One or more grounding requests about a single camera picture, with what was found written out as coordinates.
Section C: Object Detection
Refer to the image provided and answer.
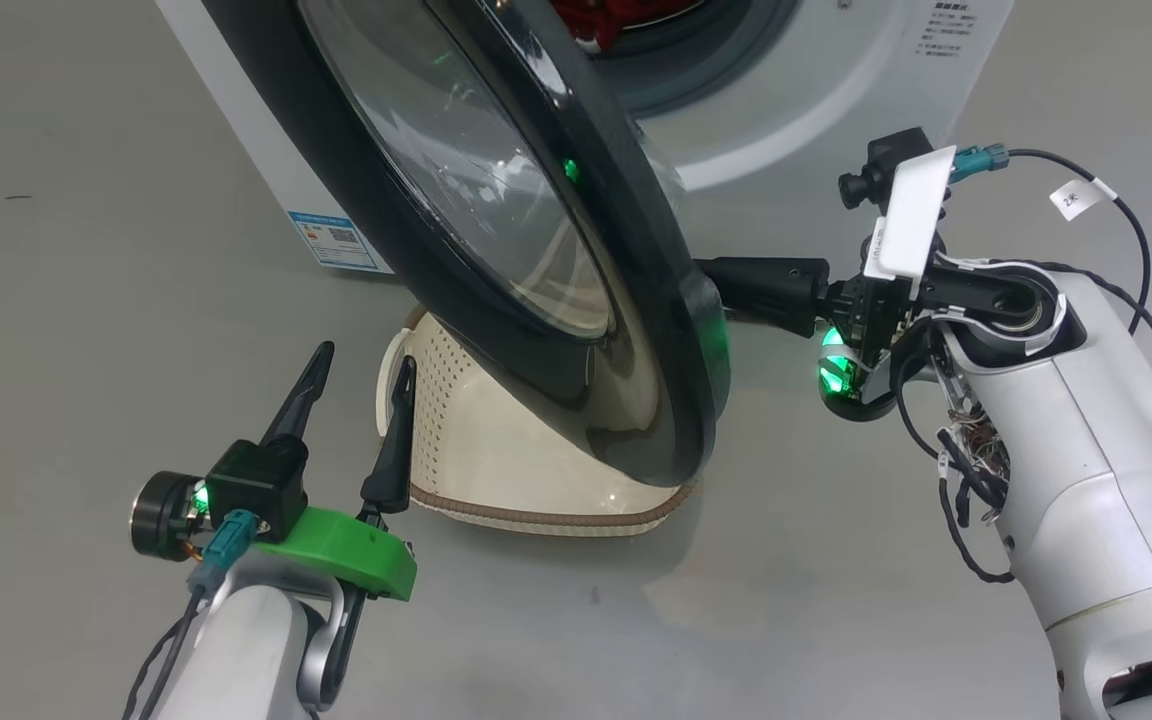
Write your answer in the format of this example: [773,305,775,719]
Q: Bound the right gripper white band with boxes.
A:
[696,147,957,421]

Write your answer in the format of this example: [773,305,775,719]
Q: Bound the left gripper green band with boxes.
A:
[131,342,419,603]

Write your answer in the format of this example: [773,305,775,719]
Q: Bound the round black glass washer door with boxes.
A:
[201,0,732,488]

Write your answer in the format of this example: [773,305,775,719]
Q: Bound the red garment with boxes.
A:
[548,0,629,57]

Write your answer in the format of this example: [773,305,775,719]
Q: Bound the cream perforated laundry basket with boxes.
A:
[376,305,702,538]

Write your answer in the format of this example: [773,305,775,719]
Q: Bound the white front-load washing machine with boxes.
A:
[154,0,1015,273]

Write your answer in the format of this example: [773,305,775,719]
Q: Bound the blue energy label sticker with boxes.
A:
[288,210,382,273]

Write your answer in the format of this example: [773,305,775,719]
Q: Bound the black cable teal plug left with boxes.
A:
[121,510,259,720]

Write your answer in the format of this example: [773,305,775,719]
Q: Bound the black cable teal plug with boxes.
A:
[951,143,1152,336]
[121,510,259,720]

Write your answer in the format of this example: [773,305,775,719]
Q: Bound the black cable teal plug right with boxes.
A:
[951,143,1152,336]

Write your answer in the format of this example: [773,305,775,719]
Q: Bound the white cable tag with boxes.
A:
[1049,178,1117,221]

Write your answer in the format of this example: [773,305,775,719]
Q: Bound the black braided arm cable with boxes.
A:
[1021,260,1152,418]

